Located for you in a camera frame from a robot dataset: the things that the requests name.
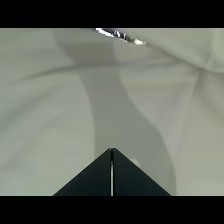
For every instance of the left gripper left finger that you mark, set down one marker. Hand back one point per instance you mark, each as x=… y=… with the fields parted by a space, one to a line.
x=95 y=180

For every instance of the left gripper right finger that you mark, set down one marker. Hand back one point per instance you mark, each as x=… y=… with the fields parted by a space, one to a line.
x=133 y=181

